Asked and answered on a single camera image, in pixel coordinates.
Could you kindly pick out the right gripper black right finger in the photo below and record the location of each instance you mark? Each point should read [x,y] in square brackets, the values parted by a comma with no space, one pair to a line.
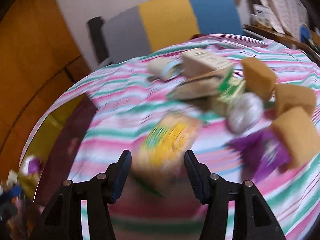
[253,218]

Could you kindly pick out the yellow sponge block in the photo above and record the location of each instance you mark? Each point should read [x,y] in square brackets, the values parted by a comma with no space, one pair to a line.
[289,96]
[296,131]
[260,79]

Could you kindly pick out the gold maroon storage box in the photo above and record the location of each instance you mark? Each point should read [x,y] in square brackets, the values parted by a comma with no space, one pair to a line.
[51,152]

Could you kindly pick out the purple snack packet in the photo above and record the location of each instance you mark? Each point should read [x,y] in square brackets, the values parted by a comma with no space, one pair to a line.
[262,153]

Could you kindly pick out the wooden side desk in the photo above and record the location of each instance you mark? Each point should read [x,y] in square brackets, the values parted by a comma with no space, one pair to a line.
[283,39]

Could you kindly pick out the green-edged cracker packet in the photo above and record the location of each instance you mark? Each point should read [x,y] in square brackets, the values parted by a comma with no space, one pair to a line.
[210,84]

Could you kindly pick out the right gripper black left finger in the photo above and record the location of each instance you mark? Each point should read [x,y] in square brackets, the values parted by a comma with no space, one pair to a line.
[61,218]

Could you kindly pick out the orange wooden wardrobe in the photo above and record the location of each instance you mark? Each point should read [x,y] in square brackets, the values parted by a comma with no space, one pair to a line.
[39,62]

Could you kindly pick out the grey yellow blue headboard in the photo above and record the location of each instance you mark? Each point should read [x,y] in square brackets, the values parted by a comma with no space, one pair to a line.
[156,24]

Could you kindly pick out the silver white ball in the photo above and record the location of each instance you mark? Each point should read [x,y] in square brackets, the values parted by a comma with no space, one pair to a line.
[246,110]

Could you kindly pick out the beige cardboard box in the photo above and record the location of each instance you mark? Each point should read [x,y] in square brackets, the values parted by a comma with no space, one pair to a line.
[198,61]

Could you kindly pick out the blue round container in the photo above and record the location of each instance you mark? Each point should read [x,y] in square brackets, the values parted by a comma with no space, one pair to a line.
[304,33]

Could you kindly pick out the striped pink green bedsheet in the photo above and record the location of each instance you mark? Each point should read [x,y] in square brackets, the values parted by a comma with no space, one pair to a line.
[129,107]

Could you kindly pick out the rolled white blue sock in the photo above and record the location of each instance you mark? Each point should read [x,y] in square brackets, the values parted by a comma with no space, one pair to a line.
[163,68]

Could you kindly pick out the green tea box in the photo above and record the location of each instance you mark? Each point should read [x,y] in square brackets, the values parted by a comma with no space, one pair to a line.
[229,90]

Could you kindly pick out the yellow cracker snack packet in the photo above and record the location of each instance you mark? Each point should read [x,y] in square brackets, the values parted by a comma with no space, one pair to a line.
[158,160]

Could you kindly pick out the white blue carton on desk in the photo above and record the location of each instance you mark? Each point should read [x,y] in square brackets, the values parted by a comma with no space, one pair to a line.
[262,16]

